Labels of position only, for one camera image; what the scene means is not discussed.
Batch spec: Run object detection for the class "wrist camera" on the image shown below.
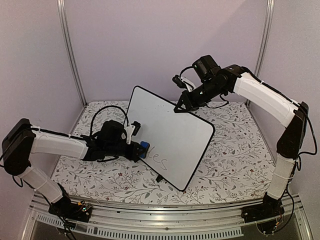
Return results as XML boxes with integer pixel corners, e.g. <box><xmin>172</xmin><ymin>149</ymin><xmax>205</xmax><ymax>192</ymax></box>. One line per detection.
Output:
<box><xmin>131</xmin><ymin>121</ymin><xmax>141</xmax><ymax>136</ymax></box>
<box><xmin>172</xmin><ymin>74</ymin><xmax>187</xmax><ymax>89</ymax></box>

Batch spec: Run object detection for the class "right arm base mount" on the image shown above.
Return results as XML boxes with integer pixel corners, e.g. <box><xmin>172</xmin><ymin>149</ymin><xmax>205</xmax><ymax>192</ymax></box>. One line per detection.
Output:
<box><xmin>241</xmin><ymin>195</ymin><xmax>285</xmax><ymax>223</ymax></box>

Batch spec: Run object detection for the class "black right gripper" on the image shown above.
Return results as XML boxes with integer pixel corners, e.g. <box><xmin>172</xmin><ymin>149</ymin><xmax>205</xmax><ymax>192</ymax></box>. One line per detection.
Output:
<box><xmin>173</xmin><ymin>80</ymin><xmax>224</xmax><ymax>115</ymax></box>

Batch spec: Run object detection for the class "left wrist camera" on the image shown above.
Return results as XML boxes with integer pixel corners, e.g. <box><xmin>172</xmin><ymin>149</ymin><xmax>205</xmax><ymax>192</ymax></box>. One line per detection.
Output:
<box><xmin>131</xmin><ymin>121</ymin><xmax>141</xmax><ymax>136</ymax></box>

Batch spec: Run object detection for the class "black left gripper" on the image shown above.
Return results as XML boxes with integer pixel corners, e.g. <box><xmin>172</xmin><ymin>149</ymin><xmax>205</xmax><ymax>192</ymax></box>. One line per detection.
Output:
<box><xmin>105</xmin><ymin>141</ymin><xmax>145</xmax><ymax>161</ymax></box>

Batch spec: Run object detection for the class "left aluminium corner post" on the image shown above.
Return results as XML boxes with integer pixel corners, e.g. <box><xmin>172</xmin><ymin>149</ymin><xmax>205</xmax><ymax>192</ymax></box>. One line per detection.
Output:
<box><xmin>56</xmin><ymin>0</ymin><xmax>88</xmax><ymax>107</ymax></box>

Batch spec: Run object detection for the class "right aluminium corner post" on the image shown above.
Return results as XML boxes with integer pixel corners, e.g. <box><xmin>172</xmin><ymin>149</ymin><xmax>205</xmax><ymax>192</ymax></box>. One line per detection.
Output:
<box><xmin>246</xmin><ymin>0</ymin><xmax>275</xmax><ymax>106</ymax></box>

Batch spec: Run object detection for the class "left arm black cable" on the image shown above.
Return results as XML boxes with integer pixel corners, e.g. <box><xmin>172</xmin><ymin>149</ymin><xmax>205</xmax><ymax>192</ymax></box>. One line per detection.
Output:
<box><xmin>90</xmin><ymin>106</ymin><xmax>131</xmax><ymax>138</ymax></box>

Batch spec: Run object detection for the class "small black-framed whiteboard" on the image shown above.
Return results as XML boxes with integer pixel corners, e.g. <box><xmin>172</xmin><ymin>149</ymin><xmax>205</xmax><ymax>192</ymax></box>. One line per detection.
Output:
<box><xmin>127</xmin><ymin>85</ymin><xmax>215</xmax><ymax>192</ymax></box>

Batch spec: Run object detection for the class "blue whiteboard eraser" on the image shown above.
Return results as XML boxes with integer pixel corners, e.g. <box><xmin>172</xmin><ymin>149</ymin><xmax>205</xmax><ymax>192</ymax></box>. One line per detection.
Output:
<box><xmin>139</xmin><ymin>141</ymin><xmax>150</xmax><ymax>159</ymax></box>

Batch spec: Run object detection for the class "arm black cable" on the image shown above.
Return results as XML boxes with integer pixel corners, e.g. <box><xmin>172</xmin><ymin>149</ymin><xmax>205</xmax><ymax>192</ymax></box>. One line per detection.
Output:
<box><xmin>177</xmin><ymin>65</ymin><xmax>231</xmax><ymax>108</ymax></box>
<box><xmin>90</xmin><ymin>106</ymin><xmax>131</xmax><ymax>138</ymax></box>

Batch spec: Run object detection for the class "aluminium corner post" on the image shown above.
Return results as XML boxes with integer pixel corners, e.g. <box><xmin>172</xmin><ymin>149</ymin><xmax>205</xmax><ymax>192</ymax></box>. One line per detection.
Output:
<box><xmin>246</xmin><ymin>0</ymin><xmax>275</xmax><ymax>106</ymax></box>
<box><xmin>56</xmin><ymin>0</ymin><xmax>88</xmax><ymax>107</ymax></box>

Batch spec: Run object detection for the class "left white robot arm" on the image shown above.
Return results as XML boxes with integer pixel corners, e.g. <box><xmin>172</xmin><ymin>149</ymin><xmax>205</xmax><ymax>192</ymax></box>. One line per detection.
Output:
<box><xmin>1</xmin><ymin>118</ymin><xmax>150</xmax><ymax>217</ymax></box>

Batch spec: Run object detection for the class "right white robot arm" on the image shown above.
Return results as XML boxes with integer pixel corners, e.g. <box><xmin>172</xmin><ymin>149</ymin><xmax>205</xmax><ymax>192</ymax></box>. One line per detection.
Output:
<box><xmin>172</xmin><ymin>55</ymin><xmax>309</xmax><ymax>218</ymax></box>

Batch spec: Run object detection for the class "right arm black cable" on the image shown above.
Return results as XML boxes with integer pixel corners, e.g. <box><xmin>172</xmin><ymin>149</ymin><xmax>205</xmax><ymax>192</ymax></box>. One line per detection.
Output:
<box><xmin>177</xmin><ymin>65</ymin><xmax>231</xmax><ymax>108</ymax></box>

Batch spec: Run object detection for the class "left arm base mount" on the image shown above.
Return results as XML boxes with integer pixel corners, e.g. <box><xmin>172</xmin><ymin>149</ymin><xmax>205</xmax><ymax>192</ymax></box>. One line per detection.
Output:
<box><xmin>48</xmin><ymin>198</ymin><xmax>93</xmax><ymax>223</ymax></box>

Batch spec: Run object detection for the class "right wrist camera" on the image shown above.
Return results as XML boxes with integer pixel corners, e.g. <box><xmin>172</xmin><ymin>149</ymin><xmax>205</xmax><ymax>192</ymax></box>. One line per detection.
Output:
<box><xmin>172</xmin><ymin>74</ymin><xmax>187</xmax><ymax>89</ymax></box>

